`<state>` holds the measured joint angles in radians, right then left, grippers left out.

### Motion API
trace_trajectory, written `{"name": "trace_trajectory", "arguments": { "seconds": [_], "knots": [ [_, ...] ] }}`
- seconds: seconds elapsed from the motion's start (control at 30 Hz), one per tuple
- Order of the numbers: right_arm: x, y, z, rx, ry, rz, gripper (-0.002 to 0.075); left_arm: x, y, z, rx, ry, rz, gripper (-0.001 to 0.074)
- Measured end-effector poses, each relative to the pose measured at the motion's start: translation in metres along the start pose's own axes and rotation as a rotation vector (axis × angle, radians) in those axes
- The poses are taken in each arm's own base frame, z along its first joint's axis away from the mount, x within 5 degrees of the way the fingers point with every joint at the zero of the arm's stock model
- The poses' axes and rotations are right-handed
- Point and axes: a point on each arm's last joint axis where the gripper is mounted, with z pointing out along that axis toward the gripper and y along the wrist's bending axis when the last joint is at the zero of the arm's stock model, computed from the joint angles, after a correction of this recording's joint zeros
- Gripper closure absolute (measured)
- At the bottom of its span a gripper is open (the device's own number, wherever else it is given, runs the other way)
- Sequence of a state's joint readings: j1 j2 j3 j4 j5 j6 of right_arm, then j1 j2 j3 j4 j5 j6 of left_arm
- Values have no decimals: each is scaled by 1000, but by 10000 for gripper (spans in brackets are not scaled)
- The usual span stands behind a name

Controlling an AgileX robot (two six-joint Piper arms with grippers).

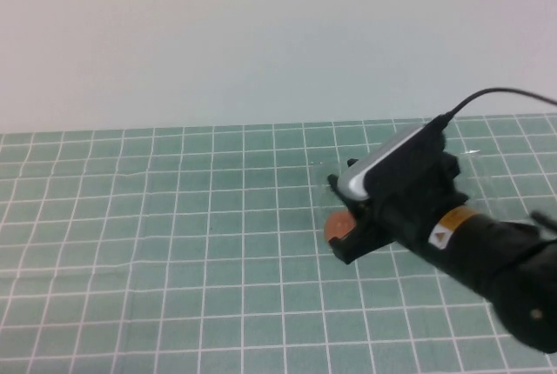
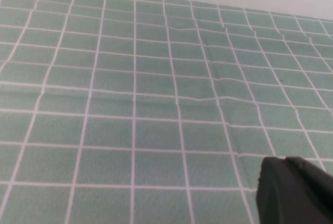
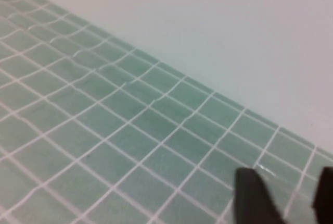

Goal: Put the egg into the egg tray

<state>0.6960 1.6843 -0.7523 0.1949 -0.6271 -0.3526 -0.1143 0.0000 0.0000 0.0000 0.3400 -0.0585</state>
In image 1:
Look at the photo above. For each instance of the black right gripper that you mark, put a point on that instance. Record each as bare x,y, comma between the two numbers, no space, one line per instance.
413,209

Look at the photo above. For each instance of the brown egg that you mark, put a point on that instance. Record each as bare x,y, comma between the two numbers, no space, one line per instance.
338,224

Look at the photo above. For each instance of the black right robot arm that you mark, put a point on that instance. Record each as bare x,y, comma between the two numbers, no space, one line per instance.
513,269

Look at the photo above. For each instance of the clear plastic egg tray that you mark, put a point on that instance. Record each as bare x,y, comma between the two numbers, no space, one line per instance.
478,174

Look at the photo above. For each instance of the green checkered tablecloth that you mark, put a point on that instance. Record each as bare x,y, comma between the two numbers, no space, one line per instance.
174,239

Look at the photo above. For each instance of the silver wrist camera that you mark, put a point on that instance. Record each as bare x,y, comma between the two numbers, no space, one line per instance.
361,180

